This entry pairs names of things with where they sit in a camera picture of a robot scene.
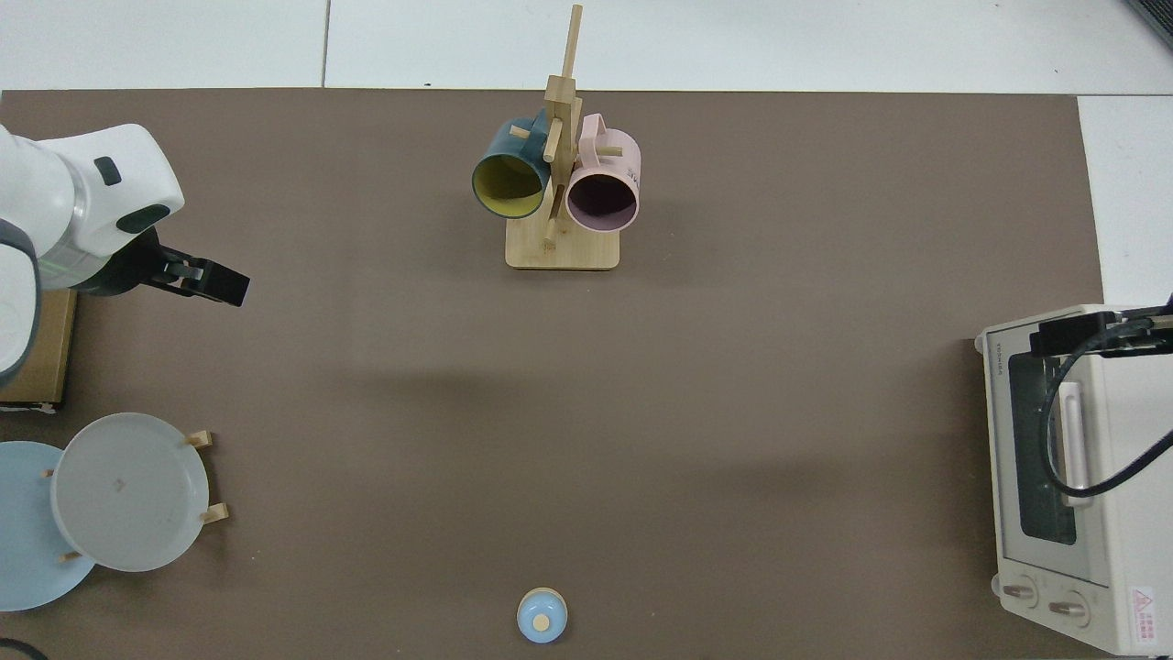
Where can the pale toaster oven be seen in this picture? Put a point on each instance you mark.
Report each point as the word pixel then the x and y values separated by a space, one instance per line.
pixel 1118 532

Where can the grey plate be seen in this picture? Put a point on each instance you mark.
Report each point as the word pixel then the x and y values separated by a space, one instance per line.
pixel 128 495

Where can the wooden plate rack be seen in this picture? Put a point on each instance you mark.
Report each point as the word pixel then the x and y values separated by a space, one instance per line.
pixel 215 513

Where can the light blue plate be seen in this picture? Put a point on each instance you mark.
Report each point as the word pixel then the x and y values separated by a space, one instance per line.
pixel 27 550

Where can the dark grey panel corner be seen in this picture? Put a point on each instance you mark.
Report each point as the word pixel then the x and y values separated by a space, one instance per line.
pixel 1156 16

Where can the brown table cloth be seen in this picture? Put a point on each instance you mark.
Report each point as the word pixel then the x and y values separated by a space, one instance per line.
pixel 458 412

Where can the dark teal cup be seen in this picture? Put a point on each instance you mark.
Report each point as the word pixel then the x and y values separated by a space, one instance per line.
pixel 499 151

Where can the wooden cup stand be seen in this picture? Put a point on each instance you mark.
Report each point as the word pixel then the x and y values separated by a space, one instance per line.
pixel 561 247

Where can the pink cup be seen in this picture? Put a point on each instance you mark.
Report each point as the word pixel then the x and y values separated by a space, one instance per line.
pixel 609 165

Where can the small blue round bell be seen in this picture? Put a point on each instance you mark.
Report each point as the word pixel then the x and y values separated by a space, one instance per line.
pixel 542 616

